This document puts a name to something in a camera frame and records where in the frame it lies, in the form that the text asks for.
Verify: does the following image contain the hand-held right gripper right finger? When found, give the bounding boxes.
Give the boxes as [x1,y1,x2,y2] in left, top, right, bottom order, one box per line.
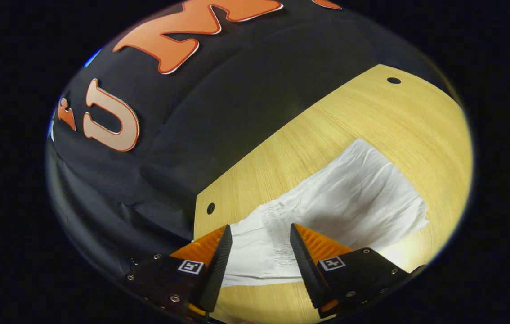
[290,223,427,320]

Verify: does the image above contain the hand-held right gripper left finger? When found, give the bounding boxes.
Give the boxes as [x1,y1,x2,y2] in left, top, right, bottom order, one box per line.
[120,224,233,316]

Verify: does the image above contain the white jeans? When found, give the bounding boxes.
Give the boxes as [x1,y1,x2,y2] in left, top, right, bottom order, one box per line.
[221,138,430,288]

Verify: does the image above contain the black backdrop cloth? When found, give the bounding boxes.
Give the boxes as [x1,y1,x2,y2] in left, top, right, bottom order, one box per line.
[46,0,462,280]

